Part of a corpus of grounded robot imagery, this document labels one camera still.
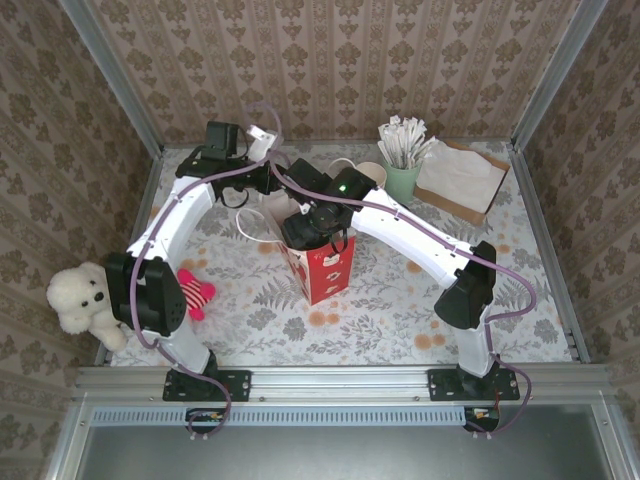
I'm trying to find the paper bag with red print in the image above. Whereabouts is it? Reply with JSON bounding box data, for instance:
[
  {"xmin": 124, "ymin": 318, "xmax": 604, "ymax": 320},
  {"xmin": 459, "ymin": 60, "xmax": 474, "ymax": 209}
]
[{"xmin": 234, "ymin": 157, "xmax": 359, "ymax": 307}]

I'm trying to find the mint green straw holder cup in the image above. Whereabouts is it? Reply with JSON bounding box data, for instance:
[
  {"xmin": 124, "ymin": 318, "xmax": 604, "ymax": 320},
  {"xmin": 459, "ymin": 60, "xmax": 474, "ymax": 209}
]
[{"xmin": 382, "ymin": 158, "xmax": 422, "ymax": 205}]

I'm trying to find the floral tablecloth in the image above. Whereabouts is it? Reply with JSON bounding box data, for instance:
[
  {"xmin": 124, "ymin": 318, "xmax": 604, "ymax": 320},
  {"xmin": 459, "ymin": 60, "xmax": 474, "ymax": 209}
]
[{"xmin": 107, "ymin": 144, "xmax": 576, "ymax": 369}]

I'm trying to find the pink striped plush toy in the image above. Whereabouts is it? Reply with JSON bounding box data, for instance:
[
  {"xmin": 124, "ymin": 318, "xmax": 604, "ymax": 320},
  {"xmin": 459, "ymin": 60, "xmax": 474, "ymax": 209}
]
[{"xmin": 177, "ymin": 268, "xmax": 217, "ymax": 322}]

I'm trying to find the white teddy bear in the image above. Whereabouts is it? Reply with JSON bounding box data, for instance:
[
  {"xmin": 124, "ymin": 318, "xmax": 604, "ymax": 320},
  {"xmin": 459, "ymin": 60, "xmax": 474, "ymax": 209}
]
[{"xmin": 46, "ymin": 261, "xmax": 129, "ymax": 354}]

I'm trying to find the black wiring connector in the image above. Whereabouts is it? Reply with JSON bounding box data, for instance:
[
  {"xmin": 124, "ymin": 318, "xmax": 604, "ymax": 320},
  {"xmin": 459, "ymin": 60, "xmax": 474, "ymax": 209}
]
[
  {"xmin": 463, "ymin": 405, "xmax": 501, "ymax": 434},
  {"xmin": 185, "ymin": 407, "xmax": 225, "ymax": 435}
]

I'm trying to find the grey metal sheet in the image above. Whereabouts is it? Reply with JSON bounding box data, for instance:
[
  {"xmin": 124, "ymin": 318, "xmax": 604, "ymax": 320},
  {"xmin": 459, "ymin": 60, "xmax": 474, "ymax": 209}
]
[{"xmin": 74, "ymin": 424, "xmax": 616, "ymax": 480}]

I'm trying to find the thin black cable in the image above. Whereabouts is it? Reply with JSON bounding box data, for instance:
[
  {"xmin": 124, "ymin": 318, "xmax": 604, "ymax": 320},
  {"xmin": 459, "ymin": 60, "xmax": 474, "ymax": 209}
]
[{"xmin": 218, "ymin": 185, "xmax": 252, "ymax": 210}]

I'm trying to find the aluminium frame post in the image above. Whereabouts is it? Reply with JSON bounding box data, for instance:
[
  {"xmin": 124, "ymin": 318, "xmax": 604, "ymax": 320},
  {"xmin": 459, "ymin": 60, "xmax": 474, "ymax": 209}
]
[
  {"xmin": 509, "ymin": 0, "xmax": 610, "ymax": 151},
  {"xmin": 59, "ymin": 0, "xmax": 166, "ymax": 157}
]

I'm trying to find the wide aluminium base rail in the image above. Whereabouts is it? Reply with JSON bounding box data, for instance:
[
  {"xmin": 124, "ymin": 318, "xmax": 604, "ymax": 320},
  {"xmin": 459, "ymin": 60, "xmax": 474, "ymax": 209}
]
[{"xmin": 73, "ymin": 364, "xmax": 616, "ymax": 404}]

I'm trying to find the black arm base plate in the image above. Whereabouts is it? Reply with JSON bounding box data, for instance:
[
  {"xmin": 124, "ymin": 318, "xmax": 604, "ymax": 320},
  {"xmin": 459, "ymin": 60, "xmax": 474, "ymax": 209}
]
[
  {"xmin": 162, "ymin": 368, "xmax": 252, "ymax": 403},
  {"xmin": 427, "ymin": 368, "xmax": 521, "ymax": 403}
]

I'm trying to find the slotted grey cable duct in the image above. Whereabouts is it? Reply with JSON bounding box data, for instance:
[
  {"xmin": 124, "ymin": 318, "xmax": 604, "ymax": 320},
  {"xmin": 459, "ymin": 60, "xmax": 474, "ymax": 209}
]
[{"xmin": 91, "ymin": 405, "xmax": 469, "ymax": 428}]

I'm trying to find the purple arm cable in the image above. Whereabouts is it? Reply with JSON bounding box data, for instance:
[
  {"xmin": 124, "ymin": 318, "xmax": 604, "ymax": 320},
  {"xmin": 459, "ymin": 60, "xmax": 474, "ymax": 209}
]
[
  {"xmin": 130, "ymin": 101, "xmax": 284, "ymax": 444},
  {"xmin": 269, "ymin": 149, "xmax": 539, "ymax": 439}
]

